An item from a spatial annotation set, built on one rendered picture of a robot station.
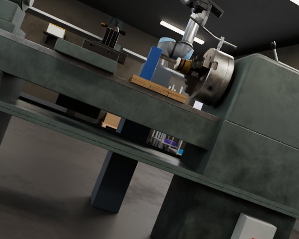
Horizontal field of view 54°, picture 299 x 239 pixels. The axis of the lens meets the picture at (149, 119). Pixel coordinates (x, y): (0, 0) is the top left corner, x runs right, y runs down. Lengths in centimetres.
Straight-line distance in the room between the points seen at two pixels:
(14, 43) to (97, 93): 45
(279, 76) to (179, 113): 56
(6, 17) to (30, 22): 735
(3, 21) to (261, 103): 137
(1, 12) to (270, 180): 164
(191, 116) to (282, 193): 65
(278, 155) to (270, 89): 36
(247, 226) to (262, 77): 77
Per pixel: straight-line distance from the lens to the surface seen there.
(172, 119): 152
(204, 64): 161
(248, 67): 162
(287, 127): 172
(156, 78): 210
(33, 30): 900
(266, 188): 172
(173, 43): 221
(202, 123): 157
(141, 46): 910
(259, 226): 168
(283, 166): 174
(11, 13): 171
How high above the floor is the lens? 73
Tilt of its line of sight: level
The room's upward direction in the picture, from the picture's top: 21 degrees clockwise
